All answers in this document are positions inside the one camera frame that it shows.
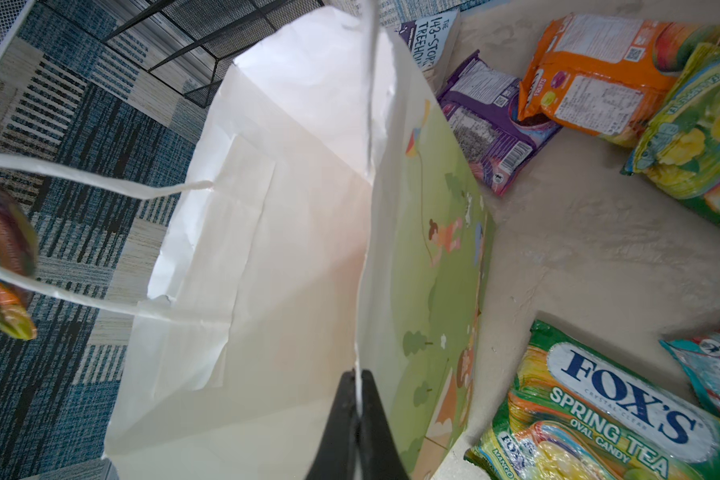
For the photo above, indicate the paperback book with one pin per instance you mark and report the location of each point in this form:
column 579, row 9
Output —
column 431, row 41

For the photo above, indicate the orange snack packet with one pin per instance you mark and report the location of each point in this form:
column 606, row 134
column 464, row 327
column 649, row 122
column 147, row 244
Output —
column 607, row 76

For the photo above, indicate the teal snack packet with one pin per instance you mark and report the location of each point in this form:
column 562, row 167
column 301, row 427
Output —
column 699, row 357

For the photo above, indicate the black wire shelf rack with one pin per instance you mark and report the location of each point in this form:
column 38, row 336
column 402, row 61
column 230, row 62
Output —
column 185, row 46

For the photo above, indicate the white paper bag with illustration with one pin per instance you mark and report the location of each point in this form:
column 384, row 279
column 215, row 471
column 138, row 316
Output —
column 328, row 222

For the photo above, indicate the purple snack packet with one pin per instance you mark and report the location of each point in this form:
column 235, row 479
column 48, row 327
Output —
column 481, row 105

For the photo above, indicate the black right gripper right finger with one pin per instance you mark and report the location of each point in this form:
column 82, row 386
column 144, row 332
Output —
column 378, row 456

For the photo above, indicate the pink orange Fox's candy bag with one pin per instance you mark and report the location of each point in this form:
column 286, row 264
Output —
column 18, row 254

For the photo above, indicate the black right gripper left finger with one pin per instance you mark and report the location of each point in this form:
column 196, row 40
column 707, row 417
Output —
column 336, row 454

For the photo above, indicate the green fox's spring tea bag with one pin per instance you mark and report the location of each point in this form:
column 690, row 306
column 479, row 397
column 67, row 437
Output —
column 573, row 413
column 679, row 152

